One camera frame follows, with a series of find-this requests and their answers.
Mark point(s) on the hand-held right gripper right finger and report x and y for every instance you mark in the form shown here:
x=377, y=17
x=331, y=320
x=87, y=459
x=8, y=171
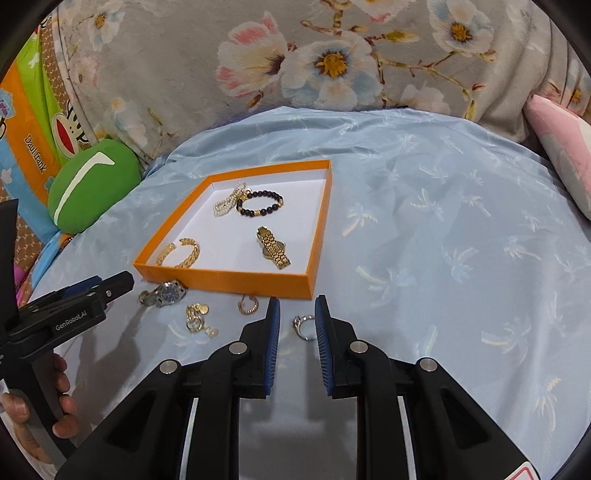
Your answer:
x=323, y=346

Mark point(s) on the cartoon printed cloth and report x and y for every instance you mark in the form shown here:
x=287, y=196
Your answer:
x=27, y=138

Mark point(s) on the orange cardboard box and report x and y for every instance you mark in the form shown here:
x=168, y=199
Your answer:
x=231, y=284

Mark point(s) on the grey floral blanket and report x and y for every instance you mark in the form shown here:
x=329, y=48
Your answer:
x=184, y=69

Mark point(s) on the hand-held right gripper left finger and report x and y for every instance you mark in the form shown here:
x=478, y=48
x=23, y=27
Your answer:
x=272, y=346

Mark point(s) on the gold link watch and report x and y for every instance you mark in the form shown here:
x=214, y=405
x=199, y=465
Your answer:
x=276, y=254

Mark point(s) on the green plush cushion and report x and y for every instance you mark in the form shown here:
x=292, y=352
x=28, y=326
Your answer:
x=92, y=184

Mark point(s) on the silver wrist watch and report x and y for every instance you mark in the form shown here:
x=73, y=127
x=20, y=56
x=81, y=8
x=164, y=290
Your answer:
x=168, y=291

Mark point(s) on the gold braided bangle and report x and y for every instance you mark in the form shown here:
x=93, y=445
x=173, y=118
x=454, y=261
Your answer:
x=191, y=256

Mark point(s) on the person's left hand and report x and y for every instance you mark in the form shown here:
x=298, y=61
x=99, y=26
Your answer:
x=64, y=392

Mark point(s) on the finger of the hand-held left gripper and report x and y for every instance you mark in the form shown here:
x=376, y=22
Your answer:
x=83, y=286
x=117, y=285

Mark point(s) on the pink pillow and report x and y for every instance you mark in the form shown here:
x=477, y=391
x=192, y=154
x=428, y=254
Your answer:
x=563, y=147

